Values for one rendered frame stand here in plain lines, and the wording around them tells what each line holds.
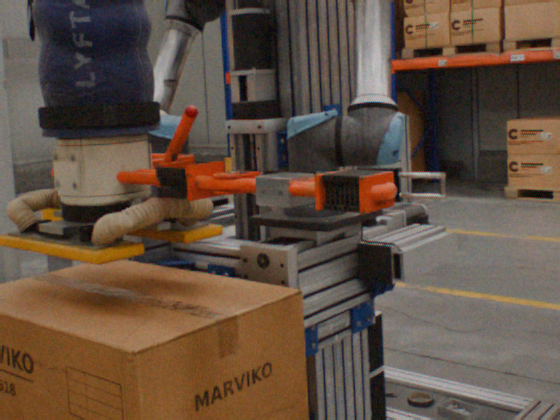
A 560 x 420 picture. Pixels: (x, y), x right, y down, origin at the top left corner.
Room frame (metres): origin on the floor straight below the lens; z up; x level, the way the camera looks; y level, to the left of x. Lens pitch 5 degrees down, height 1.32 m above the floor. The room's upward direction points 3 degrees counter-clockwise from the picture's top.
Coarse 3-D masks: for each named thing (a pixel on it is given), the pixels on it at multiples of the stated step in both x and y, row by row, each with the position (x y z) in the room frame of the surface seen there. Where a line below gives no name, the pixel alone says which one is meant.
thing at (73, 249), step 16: (0, 240) 1.45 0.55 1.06; (16, 240) 1.41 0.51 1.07; (32, 240) 1.39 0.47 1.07; (48, 240) 1.36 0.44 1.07; (64, 240) 1.35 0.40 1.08; (80, 240) 1.34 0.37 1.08; (64, 256) 1.30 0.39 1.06; (80, 256) 1.27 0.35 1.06; (96, 256) 1.24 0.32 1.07; (112, 256) 1.26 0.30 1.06; (128, 256) 1.29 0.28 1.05
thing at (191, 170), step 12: (156, 168) 1.28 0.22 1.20; (168, 168) 1.26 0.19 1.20; (180, 168) 1.24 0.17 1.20; (192, 168) 1.24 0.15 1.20; (204, 168) 1.26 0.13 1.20; (216, 168) 1.28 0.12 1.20; (168, 180) 1.27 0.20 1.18; (180, 180) 1.25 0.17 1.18; (192, 180) 1.24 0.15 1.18; (168, 192) 1.26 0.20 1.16; (180, 192) 1.24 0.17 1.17; (192, 192) 1.24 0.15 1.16; (204, 192) 1.26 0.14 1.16
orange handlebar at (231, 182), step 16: (160, 160) 1.60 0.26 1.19; (176, 160) 1.64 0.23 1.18; (128, 176) 1.36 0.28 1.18; (144, 176) 1.33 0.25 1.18; (208, 176) 1.24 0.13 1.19; (224, 176) 1.19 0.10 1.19; (240, 176) 1.19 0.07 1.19; (256, 176) 1.21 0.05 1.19; (224, 192) 1.20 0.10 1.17; (240, 192) 1.19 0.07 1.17; (304, 192) 1.09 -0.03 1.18; (384, 192) 1.01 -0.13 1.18
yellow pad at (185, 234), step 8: (176, 224) 1.46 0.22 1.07; (200, 224) 1.45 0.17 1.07; (208, 224) 1.46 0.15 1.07; (128, 232) 1.49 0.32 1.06; (136, 232) 1.48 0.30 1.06; (144, 232) 1.46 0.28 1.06; (152, 232) 1.44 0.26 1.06; (160, 232) 1.43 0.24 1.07; (168, 232) 1.41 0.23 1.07; (176, 232) 1.40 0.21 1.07; (184, 232) 1.40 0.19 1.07; (192, 232) 1.40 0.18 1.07; (200, 232) 1.41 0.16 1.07; (208, 232) 1.42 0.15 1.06; (216, 232) 1.44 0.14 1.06; (160, 240) 1.43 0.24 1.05; (168, 240) 1.41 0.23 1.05; (176, 240) 1.40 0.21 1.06; (184, 240) 1.38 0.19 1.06; (192, 240) 1.39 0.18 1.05; (200, 240) 1.41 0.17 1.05
